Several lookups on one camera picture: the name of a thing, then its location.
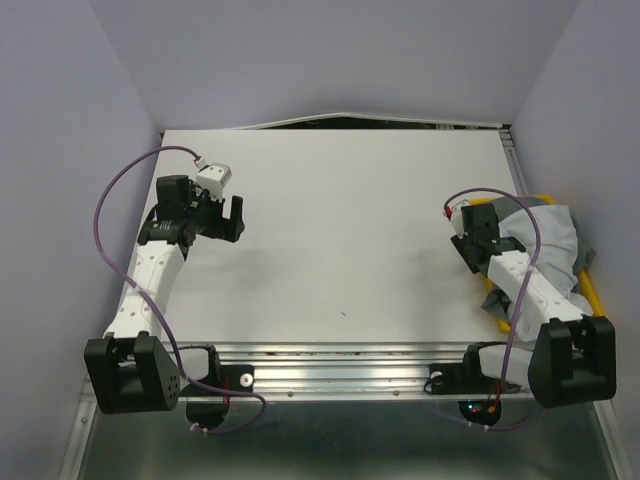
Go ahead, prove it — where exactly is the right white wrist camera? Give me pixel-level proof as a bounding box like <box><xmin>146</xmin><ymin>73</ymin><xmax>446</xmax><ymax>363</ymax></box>
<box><xmin>444</xmin><ymin>199</ymin><xmax>471</xmax><ymax>238</ymax></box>

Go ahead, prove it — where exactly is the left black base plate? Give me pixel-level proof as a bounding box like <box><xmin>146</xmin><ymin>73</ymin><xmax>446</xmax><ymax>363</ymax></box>
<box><xmin>180</xmin><ymin>365</ymin><xmax>262</xmax><ymax>435</ymax></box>

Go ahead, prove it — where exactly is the yellow plastic bin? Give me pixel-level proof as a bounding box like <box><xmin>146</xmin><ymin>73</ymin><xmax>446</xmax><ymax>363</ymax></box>
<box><xmin>468</xmin><ymin>193</ymin><xmax>605</xmax><ymax>335</ymax></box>

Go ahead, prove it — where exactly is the white skirt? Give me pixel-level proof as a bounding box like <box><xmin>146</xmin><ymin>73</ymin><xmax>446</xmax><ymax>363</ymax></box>
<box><xmin>489</xmin><ymin>197</ymin><xmax>593</xmax><ymax>342</ymax></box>

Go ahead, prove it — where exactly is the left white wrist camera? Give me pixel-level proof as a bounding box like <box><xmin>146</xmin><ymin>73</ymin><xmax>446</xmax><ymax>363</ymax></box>
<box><xmin>196</xmin><ymin>163</ymin><xmax>232</xmax><ymax>201</ymax></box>

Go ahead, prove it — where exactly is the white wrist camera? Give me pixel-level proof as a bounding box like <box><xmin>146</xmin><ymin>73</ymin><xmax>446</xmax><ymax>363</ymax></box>
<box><xmin>444</xmin><ymin>199</ymin><xmax>471</xmax><ymax>238</ymax></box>
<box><xmin>196</xmin><ymin>163</ymin><xmax>232</xmax><ymax>201</ymax></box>

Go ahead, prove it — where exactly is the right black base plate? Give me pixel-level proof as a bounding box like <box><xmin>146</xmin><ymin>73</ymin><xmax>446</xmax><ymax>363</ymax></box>
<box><xmin>423</xmin><ymin>363</ymin><xmax>503</xmax><ymax>427</ymax></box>

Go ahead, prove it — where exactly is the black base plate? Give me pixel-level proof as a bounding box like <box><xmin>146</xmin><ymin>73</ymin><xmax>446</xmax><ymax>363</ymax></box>
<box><xmin>423</xmin><ymin>363</ymin><xmax>503</xmax><ymax>427</ymax></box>
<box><xmin>180</xmin><ymin>365</ymin><xmax>262</xmax><ymax>435</ymax></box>

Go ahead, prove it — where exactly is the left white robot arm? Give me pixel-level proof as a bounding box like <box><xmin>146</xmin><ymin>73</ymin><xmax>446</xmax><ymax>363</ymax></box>
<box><xmin>84</xmin><ymin>164</ymin><xmax>245</xmax><ymax>414</ymax></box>

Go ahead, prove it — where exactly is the aluminium rail frame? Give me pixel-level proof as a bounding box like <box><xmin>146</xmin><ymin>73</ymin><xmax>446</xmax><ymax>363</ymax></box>
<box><xmin>62</xmin><ymin>128</ymin><xmax>632</xmax><ymax>479</ymax></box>

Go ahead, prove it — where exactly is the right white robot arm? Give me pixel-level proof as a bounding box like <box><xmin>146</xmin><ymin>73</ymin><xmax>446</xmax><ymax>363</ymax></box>
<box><xmin>447</xmin><ymin>198</ymin><xmax>617</xmax><ymax>408</ymax></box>

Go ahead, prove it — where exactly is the grey skirt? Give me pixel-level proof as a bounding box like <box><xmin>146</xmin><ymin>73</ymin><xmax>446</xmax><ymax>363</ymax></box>
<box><xmin>480</xmin><ymin>195</ymin><xmax>599</xmax><ymax>321</ymax></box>

